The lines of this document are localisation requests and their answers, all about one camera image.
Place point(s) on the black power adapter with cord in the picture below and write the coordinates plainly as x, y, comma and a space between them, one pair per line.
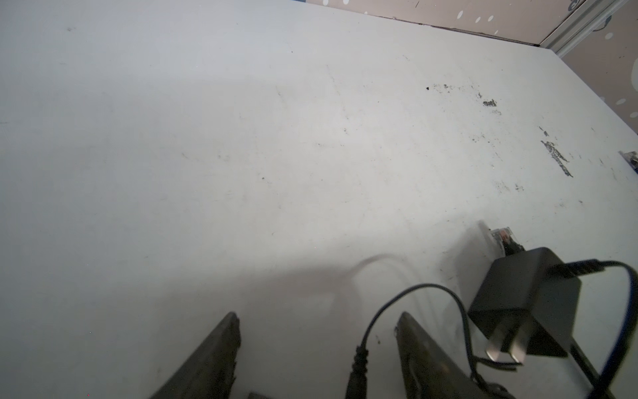
527, 305

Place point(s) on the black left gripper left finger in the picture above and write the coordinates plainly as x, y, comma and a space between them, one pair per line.
209, 372

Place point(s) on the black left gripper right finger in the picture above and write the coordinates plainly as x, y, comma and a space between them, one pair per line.
428, 372

